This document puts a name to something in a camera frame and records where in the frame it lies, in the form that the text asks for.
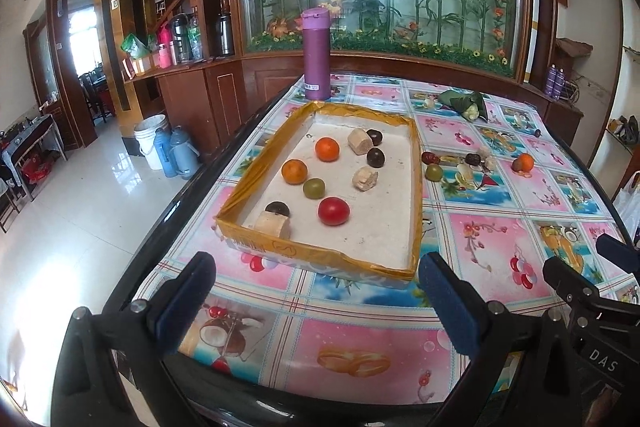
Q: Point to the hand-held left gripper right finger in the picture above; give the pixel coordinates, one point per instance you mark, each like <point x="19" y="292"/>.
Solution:
<point x="447" y="302"/>

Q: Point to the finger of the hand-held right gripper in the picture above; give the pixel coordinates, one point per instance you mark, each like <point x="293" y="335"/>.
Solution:
<point x="617" y="252"/>
<point x="567" y="279"/>

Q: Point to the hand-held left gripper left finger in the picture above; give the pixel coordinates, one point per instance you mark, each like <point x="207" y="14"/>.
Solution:
<point x="185" y="302"/>

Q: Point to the white foam tray yellow tape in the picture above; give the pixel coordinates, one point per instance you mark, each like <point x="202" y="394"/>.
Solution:
<point x="380" y="227"/>

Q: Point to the large sugarcane piece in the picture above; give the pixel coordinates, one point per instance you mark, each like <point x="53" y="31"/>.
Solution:
<point x="272" y="225"/>

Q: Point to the dark purple round fruit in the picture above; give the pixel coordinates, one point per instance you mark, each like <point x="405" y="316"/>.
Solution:
<point x="471" y="158"/>
<point x="278" y="208"/>
<point x="376" y="155"/>
<point x="375" y="137"/>

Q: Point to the large red tomato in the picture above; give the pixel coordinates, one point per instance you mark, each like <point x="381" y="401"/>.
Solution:
<point x="333" y="211"/>

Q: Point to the orange tangerine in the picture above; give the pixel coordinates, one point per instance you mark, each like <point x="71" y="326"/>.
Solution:
<point x="523" y="162"/>
<point x="294" y="171"/>
<point x="327" y="148"/>

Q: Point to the round green fruit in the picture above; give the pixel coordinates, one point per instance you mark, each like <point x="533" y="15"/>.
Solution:
<point x="314" y="188"/>
<point x="433" y="172"/>

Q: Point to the white plastic bag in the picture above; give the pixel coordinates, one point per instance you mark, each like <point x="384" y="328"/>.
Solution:
<point x="630" y="207"/>

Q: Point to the dark shoes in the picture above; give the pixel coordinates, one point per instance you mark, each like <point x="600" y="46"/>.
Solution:
<point x="625" y="127"/>

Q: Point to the small red tomato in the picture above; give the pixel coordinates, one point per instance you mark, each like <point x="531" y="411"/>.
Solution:
<point x="430" y="157"/>

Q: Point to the blue thermos jug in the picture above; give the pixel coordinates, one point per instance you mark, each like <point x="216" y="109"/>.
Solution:
<point x="164" y="152"/>
<point x="184" y="152"/>

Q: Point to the white plastic bucket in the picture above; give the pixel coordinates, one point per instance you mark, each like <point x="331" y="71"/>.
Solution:
<point x="150" y="141"/>

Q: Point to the green leafy vegetable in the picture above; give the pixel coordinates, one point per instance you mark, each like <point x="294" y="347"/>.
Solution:
<point x="465" y="103"/>

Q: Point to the brown wooden cabinet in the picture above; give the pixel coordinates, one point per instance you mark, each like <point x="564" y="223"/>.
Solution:
<point x="225" y="97"/>

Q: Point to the dark side table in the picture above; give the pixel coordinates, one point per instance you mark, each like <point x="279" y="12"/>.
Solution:
<point x="30" y="142"/>

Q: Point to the dark dining chair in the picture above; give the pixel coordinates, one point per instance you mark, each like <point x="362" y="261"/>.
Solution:
<point x="95" y="92"/>

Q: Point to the pink bottle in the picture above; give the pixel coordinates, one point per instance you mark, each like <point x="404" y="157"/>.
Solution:
<point x="164" y="53"/>

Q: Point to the green snack packet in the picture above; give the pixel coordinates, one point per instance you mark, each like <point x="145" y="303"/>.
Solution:
<point x="135" y="47"/>

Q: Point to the black thermos flask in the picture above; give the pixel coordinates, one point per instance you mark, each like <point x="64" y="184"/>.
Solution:
<point x="176" y="38"/>

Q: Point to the green plastic bottle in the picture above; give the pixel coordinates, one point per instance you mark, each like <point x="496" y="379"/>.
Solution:
<point x="195" y="38"/>

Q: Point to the dark brown thermos flask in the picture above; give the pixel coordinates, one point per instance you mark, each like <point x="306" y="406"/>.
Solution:
<point x="226" y="29"/>

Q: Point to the purple insulated bottle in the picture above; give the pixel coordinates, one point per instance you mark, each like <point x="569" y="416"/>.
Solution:
<point x="316" y="57"/>

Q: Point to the brown wall shelf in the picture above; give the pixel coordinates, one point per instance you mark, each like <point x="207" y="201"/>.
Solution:
<point x="572" y="49"/>

